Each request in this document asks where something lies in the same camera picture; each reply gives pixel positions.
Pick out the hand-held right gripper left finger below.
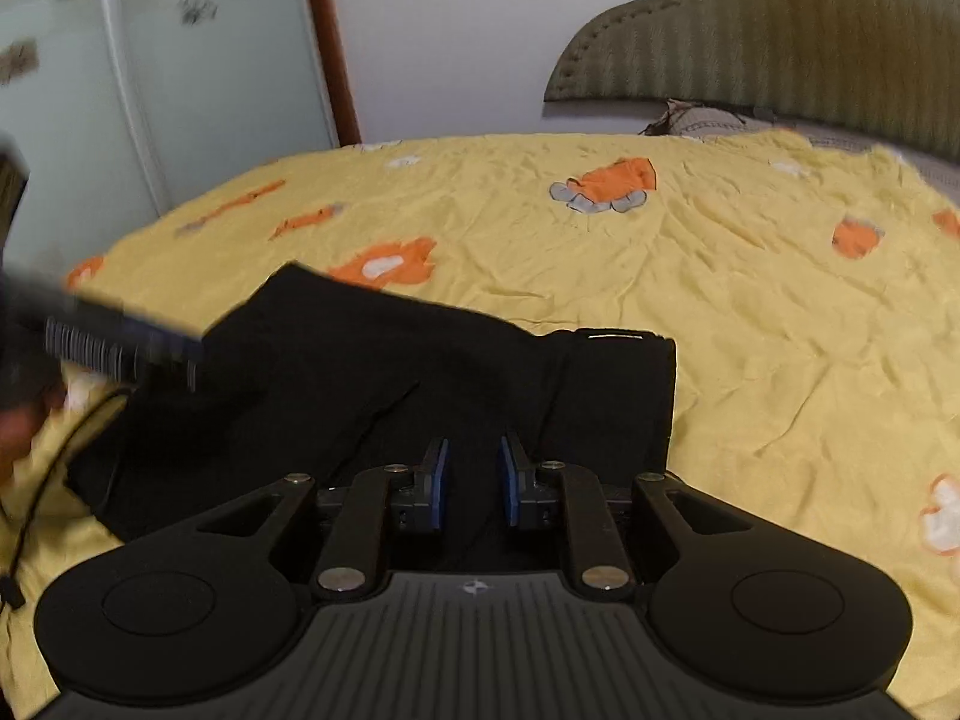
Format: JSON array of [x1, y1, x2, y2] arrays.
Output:
[[191, 436, 451, 602]]

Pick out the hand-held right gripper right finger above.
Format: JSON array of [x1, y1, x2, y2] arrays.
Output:
[[498, 433, 752, 602]]

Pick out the black pants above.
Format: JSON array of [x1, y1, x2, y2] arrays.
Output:
[[64, 261, 678, 572]]

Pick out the frosted glass wardrobe door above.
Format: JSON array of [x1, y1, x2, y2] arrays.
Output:
[[0, 0, 170, 271], [97, 0, 342, 212]]

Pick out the yellow printed blanket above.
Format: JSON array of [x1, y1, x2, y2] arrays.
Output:
[[0, 129, 960, 720]]

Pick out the printed beige pillow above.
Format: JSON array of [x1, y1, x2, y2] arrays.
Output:
[[639, 97, 797, 139]]

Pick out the olive padded headboard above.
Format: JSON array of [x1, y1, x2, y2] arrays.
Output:
[[543, 0, 960, 173]]

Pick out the black cable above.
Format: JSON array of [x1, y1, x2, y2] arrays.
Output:
[[1, 387, 130, 610]]

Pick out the brown wooden door frame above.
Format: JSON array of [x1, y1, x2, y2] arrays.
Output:
[[300, 0, 364, 148]]

